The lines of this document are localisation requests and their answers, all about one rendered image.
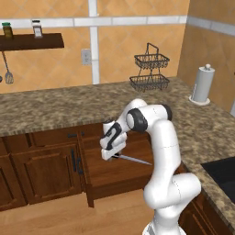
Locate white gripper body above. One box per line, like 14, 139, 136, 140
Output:
100, 140, 128, 161

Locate open brown wooden drawer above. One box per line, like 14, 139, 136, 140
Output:
77, 130, 185, 208

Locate closed brown drawer front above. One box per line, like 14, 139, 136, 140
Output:
29, 128, 81, 149

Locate brown wooden cupboard door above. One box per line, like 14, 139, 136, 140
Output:
11, 142, 84, 205

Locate narrow brown cupboard door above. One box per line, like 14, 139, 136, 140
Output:
0, 137, 28, 213

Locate white paper towel holder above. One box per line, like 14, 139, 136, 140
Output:
188, 63, 216, 106

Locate black sink basin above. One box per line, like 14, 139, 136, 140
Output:
200, 156, 235, 205

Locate brown cupboards under sink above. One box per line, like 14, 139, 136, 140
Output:
178, 192, 235, 235

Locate hanging metal whisk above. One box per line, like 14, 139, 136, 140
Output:
1, 50, 15, 85

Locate white-lidded spice jar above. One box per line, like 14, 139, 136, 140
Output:
31, 19, 43, 39

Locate green-lidded spice jar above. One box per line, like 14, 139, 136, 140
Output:
1, 21, 14, 39

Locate knife with dark handle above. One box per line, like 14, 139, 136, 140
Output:
111, 153, 153, 166

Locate black cupboard door handle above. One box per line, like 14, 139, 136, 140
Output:
70, 148, 78, 173
76, 155, 84, 176

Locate black two-tier wire basket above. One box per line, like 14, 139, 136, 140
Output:
129, 42, 171, 93

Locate white wall outlet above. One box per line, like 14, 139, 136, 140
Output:
81, 48, 93, 66

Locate dark wooden wall shelf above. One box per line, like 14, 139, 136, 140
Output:
0, 32, 65, 52

